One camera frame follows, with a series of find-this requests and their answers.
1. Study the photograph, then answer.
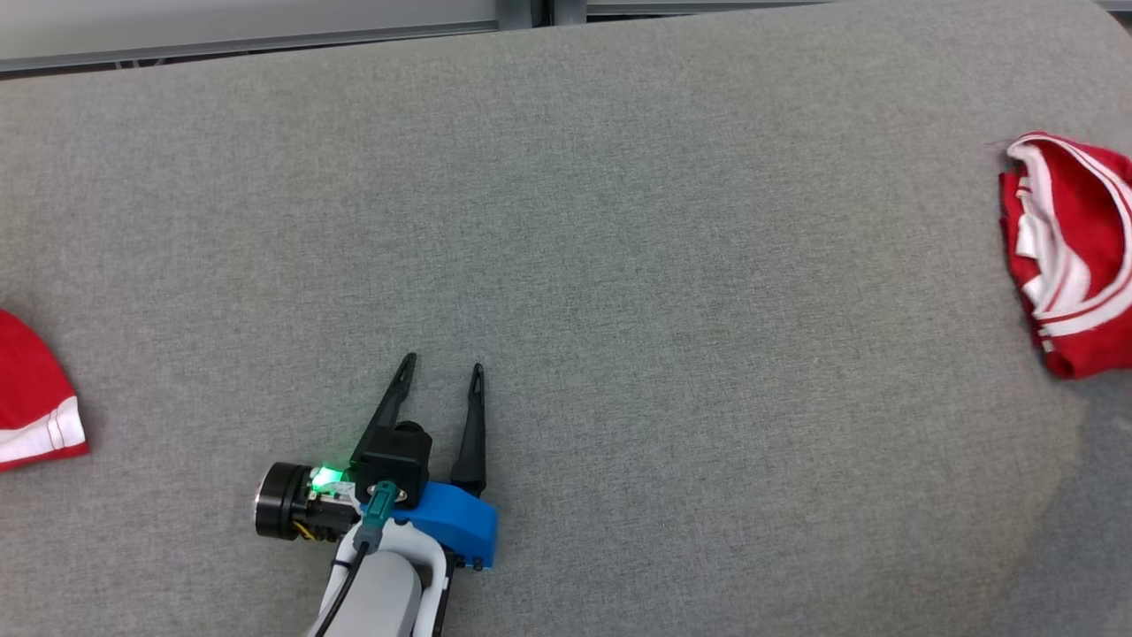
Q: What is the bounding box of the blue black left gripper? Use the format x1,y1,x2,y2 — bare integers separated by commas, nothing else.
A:
255,352,499,572

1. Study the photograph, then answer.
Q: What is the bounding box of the red garment with white hem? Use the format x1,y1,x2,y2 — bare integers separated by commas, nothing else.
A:
0,308,89,472

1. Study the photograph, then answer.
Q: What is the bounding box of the red white-striped garment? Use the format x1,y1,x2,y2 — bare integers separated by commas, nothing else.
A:
999,131,1132,381

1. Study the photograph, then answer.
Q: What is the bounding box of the black cable with teal plug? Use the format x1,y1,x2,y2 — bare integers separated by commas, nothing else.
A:
311,480,401,637

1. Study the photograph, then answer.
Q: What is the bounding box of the grey aluminium partition rail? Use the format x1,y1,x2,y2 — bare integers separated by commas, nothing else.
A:
586,0,837,19
0,19,501,73

